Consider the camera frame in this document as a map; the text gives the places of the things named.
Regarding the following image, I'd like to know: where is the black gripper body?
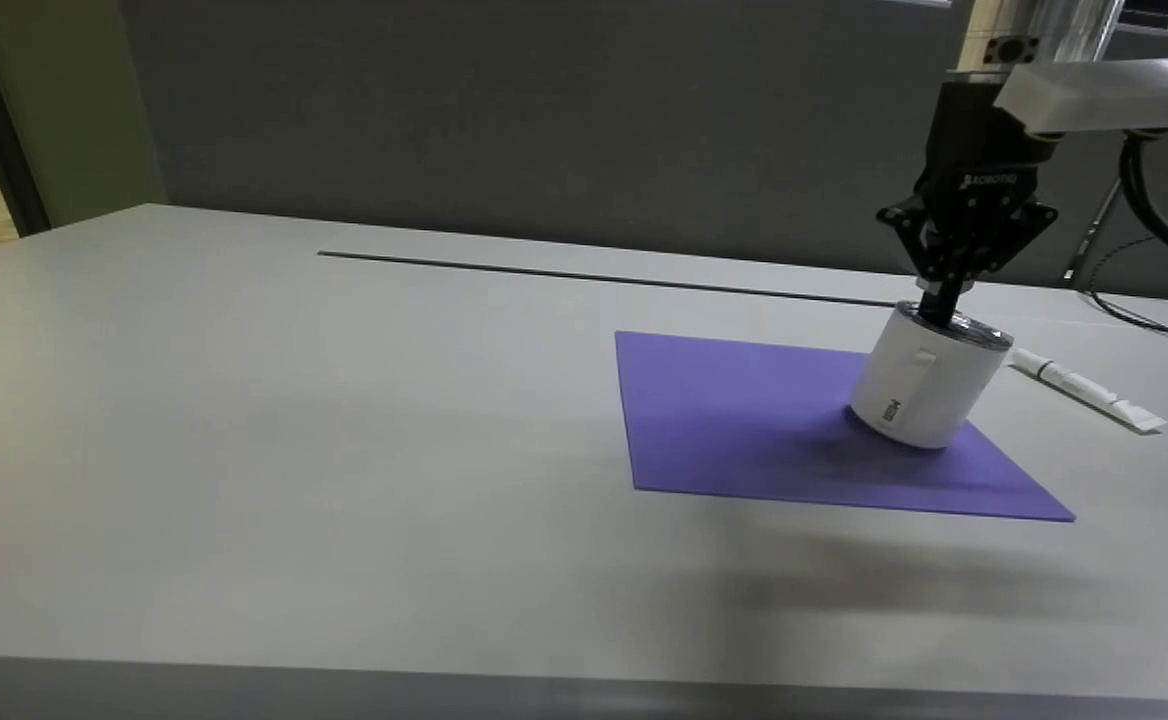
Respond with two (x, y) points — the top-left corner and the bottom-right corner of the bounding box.
(915, 72), (1055, 226)

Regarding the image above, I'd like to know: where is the white travel mug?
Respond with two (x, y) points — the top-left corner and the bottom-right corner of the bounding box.
(850, 305), (1013, 453)

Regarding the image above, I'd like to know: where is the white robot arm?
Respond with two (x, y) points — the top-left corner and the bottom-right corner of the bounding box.
(876, 0), (1168, 331)

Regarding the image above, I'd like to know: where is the white marker pen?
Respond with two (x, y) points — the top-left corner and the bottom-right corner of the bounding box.
(1013, 346), (1168, 436)

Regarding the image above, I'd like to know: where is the grey right partition panel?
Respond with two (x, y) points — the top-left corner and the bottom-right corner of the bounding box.
(1078, 131), (1168, 298)

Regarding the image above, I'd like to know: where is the grey partition panel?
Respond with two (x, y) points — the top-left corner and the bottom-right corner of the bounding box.
(122, 0), (972, 270)
(1078, 131), (1168, 298)

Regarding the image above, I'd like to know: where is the purple square mat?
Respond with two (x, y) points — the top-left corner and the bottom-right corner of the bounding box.
(616, 331), (1078, 522)

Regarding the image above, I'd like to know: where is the black cable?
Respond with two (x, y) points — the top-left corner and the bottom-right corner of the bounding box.
(1055, 126), (1168, 346)

